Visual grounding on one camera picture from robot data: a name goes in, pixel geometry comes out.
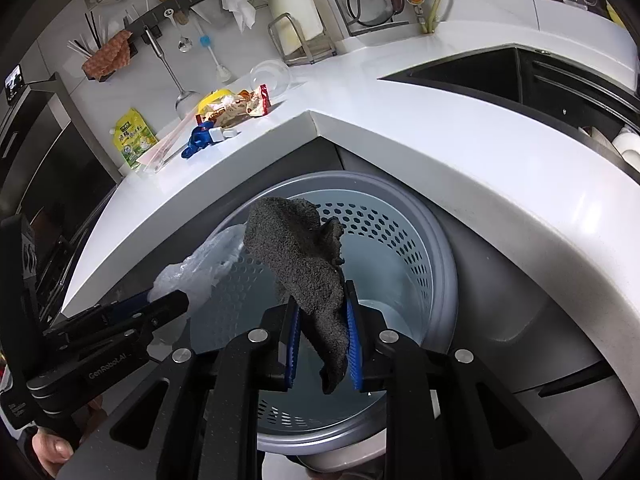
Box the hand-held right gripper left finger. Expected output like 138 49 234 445
57 297 301 480

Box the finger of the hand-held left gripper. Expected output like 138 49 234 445
44 294 153 341
55 290 191 361

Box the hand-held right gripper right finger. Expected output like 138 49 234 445
344 280 586 480

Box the clear plastic bag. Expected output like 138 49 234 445
151 223 247 315

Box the dark grey towel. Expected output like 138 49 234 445
243 197 350 395

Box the grey perforated waste bin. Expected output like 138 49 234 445
189 171 459 461

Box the yellow plastic lid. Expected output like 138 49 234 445
197 88 237 113

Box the person's left hand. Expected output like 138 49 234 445
31 430 75 479

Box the black built-in oven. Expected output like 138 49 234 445
0 72 121 331

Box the clear plastic sleeve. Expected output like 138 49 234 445
136 110 201 174

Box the yellow seasoning pouch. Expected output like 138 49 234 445
109 108 159 170

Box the blue plastic wrapper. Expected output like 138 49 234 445
181 124 214 160

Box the beige snack packet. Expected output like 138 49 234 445
196 97 251 128

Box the small black screen device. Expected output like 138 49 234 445
4 64 24 104

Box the steel spatula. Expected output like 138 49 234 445
144 26 202 121

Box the red snack wrapper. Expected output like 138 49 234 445
237 85 272 117

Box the bundle of chopsticks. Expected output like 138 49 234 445
67 11 112 58

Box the orange dish cloth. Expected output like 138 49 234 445
82 30 135 82

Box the clear plastic bowl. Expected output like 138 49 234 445
249 60 292 101

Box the small steel spoon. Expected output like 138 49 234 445
167 10 194 54

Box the blue and white bottle brush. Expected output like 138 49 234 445
192 15 234 85

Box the steel cutting board rack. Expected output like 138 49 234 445
267 12 337 66

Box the black sink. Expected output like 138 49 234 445
378 44 640 183

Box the hanging white paper towel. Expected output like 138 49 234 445
221 0 257 32

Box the yellow-green hose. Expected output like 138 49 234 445
419 0 446 35

